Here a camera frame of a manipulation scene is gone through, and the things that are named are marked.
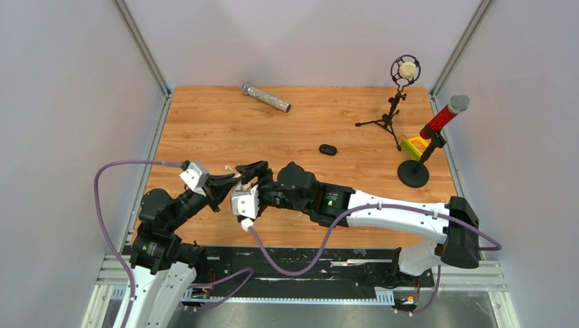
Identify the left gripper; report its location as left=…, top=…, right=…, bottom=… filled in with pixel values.
left=166, top=173, right=238, bottom=231

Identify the black earbuds charging case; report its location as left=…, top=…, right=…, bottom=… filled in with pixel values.
left=319, top=143, right=337, bottom=156

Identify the white earbuds charging case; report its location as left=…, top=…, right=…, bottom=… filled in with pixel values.
left=231, top=182, right=253, bottom=192

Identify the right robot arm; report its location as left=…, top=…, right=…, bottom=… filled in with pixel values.
left=230, top=161, right=480, bottom=286

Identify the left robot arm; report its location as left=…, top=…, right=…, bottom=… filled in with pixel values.
left=113, top=168, right=240, bottom=327

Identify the silver glitter microphone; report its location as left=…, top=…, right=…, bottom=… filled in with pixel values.
left=241, top=83, right=292, bottom=113

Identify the black round-base microphone stand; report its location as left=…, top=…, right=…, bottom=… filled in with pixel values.
left=397, top=132, right=447, bottom=188

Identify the yellow green toy block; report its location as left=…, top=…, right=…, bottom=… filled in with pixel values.
left=400, top=136, right=429, bottom=161

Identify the black tripod microphone stand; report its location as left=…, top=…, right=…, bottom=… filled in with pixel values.
left=354, top=54, right=421, bottom=152

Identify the red glitter microphone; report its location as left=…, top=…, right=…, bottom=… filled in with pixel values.
left=419, top=94, right=470, bottom=139

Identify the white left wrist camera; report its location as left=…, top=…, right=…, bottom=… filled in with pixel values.
left=179, top=161, right=209, bottom=196

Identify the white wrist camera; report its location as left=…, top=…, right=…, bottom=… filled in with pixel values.
left=179, top=161, right=209, bottom=196
left=230, top=186, right=259, bottom=221

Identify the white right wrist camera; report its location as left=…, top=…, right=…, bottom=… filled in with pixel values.
left=230, top=186, right=259, bottom=221

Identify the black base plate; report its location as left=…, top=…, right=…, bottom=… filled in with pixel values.
left=160, top=243, right=436, bottom=302

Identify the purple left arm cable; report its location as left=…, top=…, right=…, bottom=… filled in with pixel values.
left=94, top=159, right=186, bottom=328

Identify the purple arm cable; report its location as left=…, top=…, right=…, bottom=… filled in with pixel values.
left=94, top=159, right=186, bottom=328
left=246, top=204, right=503, bottom=316

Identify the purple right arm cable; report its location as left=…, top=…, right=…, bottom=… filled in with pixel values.
left=246, top=204, right=503, bottom=316

